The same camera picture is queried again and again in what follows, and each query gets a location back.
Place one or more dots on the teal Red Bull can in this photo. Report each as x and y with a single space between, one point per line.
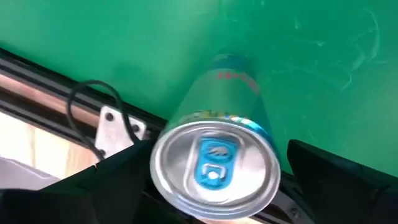
214 161

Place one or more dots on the silver metal bracket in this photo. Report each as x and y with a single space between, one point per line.
109 135

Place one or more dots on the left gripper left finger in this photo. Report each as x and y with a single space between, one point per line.
77 199

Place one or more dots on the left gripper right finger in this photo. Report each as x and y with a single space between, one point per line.
348 193

